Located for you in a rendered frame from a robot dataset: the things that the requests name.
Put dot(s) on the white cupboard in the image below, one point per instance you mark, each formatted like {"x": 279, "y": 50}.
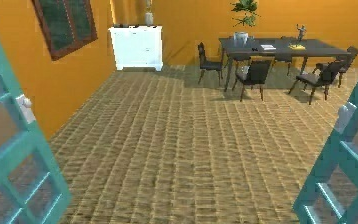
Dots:
{"x": 137, "y": 46}

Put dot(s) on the white plant pot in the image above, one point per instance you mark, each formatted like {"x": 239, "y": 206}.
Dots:
{"x": 241, "y": 37}

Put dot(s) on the grey vase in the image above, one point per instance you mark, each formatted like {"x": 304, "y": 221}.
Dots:
{"x": 148, "y": 16}

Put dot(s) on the white book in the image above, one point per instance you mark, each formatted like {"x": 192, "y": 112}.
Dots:
{"x": 267, "y": 47}

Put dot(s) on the dark grey dining table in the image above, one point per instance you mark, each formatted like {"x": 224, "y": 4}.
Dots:
{"x": 280, "y": 49}

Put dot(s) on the green house plant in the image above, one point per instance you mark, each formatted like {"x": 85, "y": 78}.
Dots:
{"x": 245, "y": 12}

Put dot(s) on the grey statuette on yellow base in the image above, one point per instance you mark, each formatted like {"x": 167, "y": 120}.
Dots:
{"x": 299, "y": 37}

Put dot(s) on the brown framed window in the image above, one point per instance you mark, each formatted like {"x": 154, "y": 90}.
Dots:
{"x": 65, "y": 24}

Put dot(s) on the teal glazed room door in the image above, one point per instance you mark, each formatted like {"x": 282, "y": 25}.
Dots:
{"x": 27, "y": 173}
{"x": 340, "y": 166}

